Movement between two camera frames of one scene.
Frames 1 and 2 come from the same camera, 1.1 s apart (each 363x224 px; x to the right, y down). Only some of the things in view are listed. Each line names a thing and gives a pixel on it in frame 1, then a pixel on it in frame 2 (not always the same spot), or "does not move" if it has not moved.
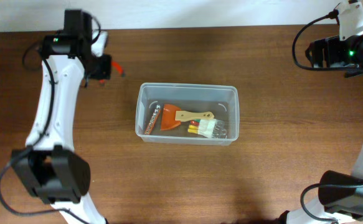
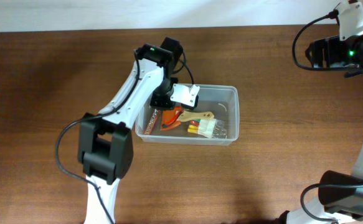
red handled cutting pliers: (101, 82) to (170, 124)
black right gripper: (330, 45) does not move
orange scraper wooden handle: (172, 116) does not move
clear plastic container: (187, 113) does not move
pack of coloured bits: (211, 128) does not move
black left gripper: (106, 72) to (158, 101)
